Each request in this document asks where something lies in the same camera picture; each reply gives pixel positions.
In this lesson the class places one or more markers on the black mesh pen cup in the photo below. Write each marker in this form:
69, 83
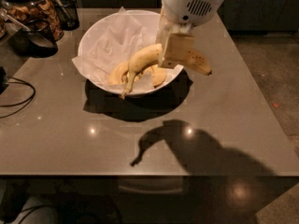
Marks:
67, 14

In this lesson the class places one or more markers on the white paper liner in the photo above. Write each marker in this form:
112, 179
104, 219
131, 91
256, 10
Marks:
115, 44

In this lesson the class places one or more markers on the metal spoon handle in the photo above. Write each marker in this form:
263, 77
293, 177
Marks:
5, 16

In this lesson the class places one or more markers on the glass jar of snacks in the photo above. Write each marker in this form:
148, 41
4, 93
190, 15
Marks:
31, 10

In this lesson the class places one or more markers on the spotted yellow banana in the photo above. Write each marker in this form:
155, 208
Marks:
149, 56

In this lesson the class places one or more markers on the white bowl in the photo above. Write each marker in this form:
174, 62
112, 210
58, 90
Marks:
99, 31

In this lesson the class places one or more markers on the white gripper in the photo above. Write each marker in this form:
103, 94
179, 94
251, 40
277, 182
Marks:
191, 4

